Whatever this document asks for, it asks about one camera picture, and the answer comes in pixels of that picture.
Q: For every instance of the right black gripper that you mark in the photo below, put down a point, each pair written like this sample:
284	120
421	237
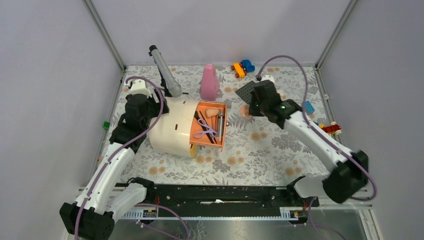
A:
252	109

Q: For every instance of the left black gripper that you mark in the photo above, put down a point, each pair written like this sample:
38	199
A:
157	105

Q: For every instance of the silver black mascara tube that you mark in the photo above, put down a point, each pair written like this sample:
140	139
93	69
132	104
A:
221	122

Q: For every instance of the cream round drawer organizer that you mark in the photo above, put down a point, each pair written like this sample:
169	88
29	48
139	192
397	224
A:
173	132

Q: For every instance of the black makeup brush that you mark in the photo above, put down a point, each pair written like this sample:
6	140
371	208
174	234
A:
197	116

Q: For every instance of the beige makeup sponge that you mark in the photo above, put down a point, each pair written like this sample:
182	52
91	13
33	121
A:
211	112

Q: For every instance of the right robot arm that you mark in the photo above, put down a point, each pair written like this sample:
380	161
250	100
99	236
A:
346	168

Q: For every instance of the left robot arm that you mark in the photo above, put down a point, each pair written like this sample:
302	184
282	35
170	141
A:
94	213

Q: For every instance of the grey lego baseplate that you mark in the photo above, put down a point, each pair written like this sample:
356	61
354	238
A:
245	92

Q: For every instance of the green small block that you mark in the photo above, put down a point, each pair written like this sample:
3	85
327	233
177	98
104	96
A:
106	125

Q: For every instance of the grey microphone on stand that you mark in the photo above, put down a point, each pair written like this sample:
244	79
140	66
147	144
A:
171	87

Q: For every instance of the orange and blue toy car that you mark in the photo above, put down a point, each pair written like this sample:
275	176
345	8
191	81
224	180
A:
241	69

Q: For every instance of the light blue lego brick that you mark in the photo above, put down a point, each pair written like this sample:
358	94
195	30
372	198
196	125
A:
308	108

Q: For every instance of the pink cone bottle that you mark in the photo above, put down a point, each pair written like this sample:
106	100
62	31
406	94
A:
210	85

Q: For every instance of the red yellow toy car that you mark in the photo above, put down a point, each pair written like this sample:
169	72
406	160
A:
332	129

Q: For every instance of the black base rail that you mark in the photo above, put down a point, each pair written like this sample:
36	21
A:
227	201

